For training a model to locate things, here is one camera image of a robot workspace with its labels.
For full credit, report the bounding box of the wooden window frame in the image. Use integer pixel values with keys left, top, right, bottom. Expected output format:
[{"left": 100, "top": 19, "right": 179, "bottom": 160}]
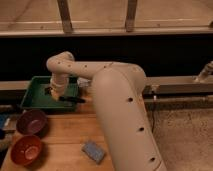
[{"left": 0, "top": 0, "right": 213, "bottom": 37}]

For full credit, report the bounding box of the black dish brush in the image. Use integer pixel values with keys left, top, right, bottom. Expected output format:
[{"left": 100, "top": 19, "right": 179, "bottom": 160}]
[{"left": 44, "top": 87, "right": 86, "bottom": 103}]

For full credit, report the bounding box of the green plastic tray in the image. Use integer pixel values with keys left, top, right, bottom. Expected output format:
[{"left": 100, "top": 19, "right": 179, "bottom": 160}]
[{"left": 21, "top": 76, "right": 76, "bottom": 111}]

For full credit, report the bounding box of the clear plastic cup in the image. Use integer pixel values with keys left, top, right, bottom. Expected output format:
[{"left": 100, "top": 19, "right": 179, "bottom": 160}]
[{"left": 77, "top": 77, "right": 91, "bottom": 88}]

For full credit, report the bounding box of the purple bowl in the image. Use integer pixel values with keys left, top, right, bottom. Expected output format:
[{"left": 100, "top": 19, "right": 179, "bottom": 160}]
[{"left": 16, "top": 109, "right": 47, "bottom": 135}]

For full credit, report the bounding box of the blue sponge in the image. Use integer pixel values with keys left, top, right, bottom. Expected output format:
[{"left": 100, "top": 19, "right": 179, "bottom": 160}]
[{"left": 82, "top": 141, "right": 105, "bottom": 164}]

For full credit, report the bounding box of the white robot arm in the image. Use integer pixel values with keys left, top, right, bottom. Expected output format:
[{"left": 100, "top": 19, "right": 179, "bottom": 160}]
[{"left": 46, "top": 52, "right": 167, "bottom": 171}]

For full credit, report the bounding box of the orange bowl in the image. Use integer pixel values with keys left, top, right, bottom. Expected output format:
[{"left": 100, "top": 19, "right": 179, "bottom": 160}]
[{"left": 10, "top": 135, "right": 42, "bottom": 166}]

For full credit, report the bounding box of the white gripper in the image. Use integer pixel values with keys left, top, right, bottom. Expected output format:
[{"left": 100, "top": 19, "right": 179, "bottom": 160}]
[{"left": 50, "top": 78, "right": 68, "bottom": 101}]

